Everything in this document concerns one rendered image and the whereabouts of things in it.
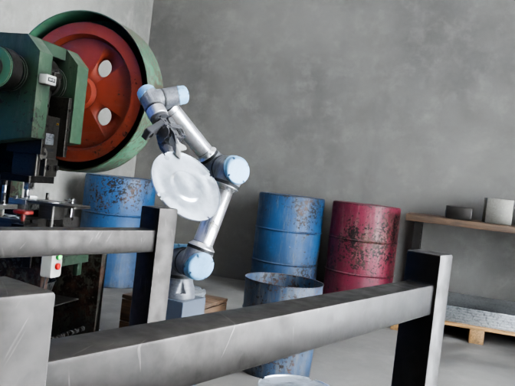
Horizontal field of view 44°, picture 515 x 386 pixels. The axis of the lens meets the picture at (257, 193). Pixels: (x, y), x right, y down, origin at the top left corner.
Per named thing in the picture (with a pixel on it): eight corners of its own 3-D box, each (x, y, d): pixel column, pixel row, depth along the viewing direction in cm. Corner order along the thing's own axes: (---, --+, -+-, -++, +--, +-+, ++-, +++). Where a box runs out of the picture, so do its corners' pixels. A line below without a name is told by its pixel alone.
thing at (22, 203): (44, 209, 298) (45, 199, 298) (24, 209, 284) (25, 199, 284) (27, 207, 301) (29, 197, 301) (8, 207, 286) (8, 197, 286)
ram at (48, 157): (62, 178, 296) (69, 116, 295) (43, 177, 282) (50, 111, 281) (31, 174, 301) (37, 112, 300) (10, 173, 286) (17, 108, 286)
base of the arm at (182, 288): (201, 297, 276) (204, 274, 275) (182, 301, 262) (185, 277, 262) (172, 290, 282) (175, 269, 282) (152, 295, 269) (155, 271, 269)
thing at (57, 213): (88, 233, 291) (91, 204, 291) (71, 235, 278) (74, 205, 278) (41, 227, 298) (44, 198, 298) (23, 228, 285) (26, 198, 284)
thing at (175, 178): (232, 207, 236) (233, 205, 235) (182, 232, 213) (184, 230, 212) (188, 145, 239) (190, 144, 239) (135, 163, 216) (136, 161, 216)
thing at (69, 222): (78, 229, 310) (80, 217, 310) (20, 233, 267) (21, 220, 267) (26, 221, 319) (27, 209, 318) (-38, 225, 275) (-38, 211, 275)
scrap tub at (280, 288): (319, 366, 348) (329, 280, 347) (304, 388, 308) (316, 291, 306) (247, 352, 359) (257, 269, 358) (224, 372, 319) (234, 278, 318)
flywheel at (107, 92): (31, 152, 354) (146, 175, 334) (8, 149, 334) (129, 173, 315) (52, 24, 351) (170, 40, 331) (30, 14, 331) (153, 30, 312)
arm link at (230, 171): (194, 279, 269) (239, 161, 276) (208, 286, 256) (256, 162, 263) (169, 270, 263) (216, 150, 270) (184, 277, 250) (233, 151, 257)
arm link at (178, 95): (177, 85, 258) (152, 89, 253) (188, 83, 249) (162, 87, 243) (180, 104, 260) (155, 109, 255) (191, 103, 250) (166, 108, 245)
